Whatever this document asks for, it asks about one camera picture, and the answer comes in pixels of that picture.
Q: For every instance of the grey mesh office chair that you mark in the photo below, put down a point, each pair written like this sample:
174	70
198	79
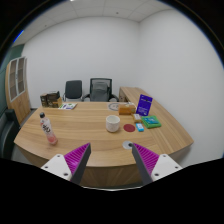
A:
100	90

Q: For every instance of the black chair at left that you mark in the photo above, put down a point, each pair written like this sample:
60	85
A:
9	128

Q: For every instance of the colourful leaflet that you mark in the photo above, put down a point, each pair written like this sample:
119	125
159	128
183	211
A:
67	106

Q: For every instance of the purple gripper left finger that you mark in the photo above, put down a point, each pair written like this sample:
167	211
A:
77	160

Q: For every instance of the green book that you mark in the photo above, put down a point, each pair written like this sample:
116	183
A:
150	121

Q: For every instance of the white ceramic cup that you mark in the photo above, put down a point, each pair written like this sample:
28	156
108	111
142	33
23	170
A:
112	123

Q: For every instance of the wooden glass-door cabinet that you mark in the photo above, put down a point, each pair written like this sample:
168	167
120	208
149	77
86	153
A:
16	88

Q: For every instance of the desk cable grommet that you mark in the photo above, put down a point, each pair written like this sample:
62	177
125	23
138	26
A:
127	145

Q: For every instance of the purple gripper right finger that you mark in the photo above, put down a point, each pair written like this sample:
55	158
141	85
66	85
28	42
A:
145	160

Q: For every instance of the red round coaster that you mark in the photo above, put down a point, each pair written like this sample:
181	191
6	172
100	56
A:
129	127

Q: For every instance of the wooden side desk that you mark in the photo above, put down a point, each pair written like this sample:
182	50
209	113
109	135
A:
131	94

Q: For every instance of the orange tissue box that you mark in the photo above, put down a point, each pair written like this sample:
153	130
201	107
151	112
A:
126	109

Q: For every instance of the small yellow box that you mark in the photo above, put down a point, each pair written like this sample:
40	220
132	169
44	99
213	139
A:
136	117

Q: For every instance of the black office chair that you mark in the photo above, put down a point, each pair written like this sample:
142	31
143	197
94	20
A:
73	90

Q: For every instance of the small blue box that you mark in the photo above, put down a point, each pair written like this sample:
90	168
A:
139	127

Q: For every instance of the round patterned plate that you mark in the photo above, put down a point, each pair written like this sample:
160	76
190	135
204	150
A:
113	106

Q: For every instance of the dark brown boxes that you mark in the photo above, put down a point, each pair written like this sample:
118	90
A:
51	99

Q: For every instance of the pink drink bottle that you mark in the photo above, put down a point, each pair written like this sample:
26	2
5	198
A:
47	128

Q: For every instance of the purple standing card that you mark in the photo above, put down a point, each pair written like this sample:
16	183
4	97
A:
144	105

